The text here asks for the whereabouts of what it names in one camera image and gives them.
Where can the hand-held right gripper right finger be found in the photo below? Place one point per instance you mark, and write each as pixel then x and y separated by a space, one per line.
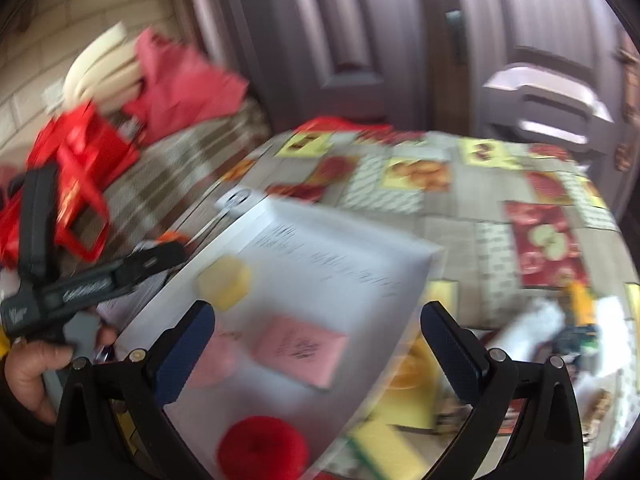
pixel 450 352

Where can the red yarn ball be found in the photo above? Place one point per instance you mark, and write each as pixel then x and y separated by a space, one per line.
pixel 262 450

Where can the pale pink puff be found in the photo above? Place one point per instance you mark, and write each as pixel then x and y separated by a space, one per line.
pixel 217 360

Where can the dark door lock plate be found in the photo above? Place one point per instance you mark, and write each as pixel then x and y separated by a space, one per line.
pixel 456 37

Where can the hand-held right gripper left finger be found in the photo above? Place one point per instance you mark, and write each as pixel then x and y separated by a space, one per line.
pixel 185 352

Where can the red gift bag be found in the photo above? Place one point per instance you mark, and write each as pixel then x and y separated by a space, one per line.
pixel 85 160

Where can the fruit print tablecloth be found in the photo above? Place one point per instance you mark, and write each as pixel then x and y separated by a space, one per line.
pixel 475 200

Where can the white sponge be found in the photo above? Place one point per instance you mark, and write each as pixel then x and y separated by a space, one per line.
pixel 535 327

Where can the brown door with lock plate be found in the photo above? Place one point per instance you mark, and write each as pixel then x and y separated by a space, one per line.
pixel 320 25

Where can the brown plaid blanket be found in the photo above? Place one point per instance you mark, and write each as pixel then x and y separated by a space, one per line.
pixel 180 160

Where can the yellow tissue packet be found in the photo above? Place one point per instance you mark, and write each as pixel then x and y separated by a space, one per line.
pixel 581 302

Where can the person's left hand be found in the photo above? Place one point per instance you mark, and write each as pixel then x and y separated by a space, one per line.
pixel 27 370

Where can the red plastic bag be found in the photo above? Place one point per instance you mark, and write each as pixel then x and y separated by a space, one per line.
pixel 185 85

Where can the pink square card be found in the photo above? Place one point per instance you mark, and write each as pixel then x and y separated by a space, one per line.
pixel 300 350

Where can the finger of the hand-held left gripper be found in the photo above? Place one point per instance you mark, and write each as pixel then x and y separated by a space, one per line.
pixel 120 272
pixel 39 220

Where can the white shallow box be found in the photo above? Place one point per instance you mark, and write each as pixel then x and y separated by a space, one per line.
pixel 350 300

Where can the white wall socket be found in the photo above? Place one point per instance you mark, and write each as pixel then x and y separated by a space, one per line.
pixel 54 97

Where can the white foam pieces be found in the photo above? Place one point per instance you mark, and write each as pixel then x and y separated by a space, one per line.
pixel 100 70

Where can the red patterned cloth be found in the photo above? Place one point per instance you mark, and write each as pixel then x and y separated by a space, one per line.
pixel 340 123

